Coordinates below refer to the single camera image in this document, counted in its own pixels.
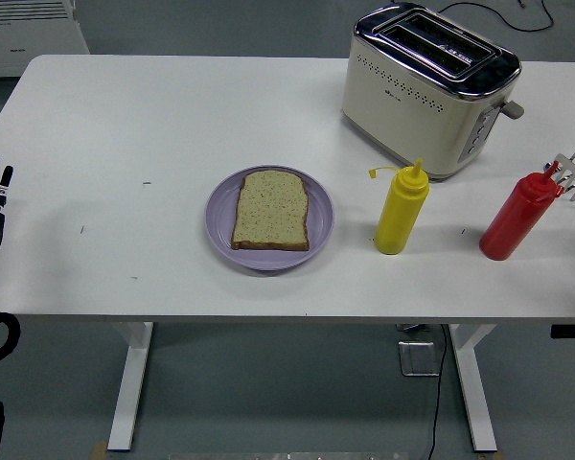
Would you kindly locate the red squeeze bottle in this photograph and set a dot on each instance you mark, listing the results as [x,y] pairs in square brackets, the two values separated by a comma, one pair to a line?
[517,220]

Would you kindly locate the metal floor outlet box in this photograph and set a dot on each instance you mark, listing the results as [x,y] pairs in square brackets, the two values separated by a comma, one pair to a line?
[418,358]

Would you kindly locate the speckled bread slice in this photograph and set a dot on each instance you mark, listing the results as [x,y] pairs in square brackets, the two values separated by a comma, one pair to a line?
[272,211]

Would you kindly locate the white appliance cabinet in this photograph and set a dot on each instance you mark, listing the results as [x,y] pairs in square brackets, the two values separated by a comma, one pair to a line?
[24,33]

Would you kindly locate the cream and chrome toaster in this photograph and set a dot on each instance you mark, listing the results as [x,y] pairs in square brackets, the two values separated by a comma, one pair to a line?
[412,100]

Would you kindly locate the purple plate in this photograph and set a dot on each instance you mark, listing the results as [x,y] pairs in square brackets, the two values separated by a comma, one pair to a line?
[268,259]

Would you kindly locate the yellow squeeze bottle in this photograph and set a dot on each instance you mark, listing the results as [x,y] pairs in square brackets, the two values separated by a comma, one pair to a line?
[402,211]

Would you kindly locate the white table leg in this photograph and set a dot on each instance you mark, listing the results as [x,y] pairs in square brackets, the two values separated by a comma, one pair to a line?
[129,383]
[474,383]

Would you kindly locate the black table control panel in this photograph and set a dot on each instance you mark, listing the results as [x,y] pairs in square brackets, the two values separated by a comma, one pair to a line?
[572,330]

